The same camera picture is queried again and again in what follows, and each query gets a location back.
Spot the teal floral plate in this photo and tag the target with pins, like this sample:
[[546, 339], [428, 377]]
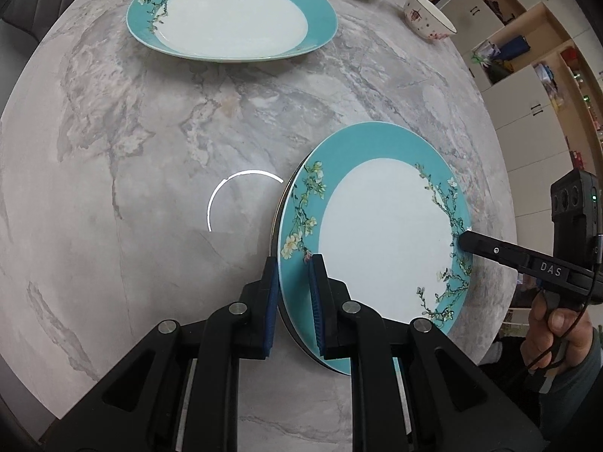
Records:
[[381, 230], [235, 19], [281, 207]]

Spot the white bowl with dark rim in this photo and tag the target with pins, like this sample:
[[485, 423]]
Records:
[[424, 19]]

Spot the person's right hand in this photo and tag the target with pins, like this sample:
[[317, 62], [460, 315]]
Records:
[[560, 325]]

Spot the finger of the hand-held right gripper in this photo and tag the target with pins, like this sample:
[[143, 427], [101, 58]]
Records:
[[494, 248]]

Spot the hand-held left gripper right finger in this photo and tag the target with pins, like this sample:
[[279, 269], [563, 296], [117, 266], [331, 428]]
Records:
[[316, 310]]

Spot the person's right forearm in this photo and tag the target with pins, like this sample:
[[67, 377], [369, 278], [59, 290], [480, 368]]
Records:
[[582, 386]]

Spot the dark blue bag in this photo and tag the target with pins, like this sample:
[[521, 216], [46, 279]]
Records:
[[516, 48]]

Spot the white cabinet with open shelves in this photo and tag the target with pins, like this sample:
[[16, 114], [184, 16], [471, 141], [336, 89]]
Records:
[[527, 117]]

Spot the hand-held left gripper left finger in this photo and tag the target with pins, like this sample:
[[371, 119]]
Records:
[[268, 313]]

